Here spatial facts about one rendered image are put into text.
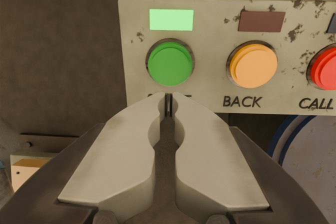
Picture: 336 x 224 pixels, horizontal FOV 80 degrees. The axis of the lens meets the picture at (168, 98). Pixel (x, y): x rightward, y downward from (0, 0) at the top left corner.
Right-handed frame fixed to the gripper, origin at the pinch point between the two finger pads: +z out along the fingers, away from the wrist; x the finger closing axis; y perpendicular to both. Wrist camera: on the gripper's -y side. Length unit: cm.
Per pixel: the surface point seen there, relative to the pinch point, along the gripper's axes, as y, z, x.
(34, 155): 48, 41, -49
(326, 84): 1.5, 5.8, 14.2
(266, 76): 0.9, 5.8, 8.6
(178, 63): -0.2, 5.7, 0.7
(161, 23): -3.3, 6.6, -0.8
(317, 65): -0.1, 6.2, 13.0
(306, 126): 15.9, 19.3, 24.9
